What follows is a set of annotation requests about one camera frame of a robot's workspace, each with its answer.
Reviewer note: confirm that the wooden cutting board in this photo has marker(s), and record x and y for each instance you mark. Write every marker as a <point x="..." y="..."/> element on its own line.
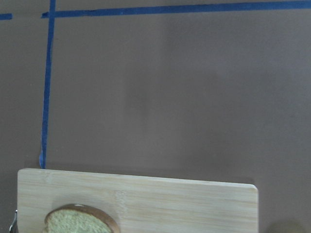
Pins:
<point x="139" y="204"/>

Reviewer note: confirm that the bread slice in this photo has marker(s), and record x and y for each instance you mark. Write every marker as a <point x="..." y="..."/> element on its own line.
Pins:
<point x="78" y="218"/>

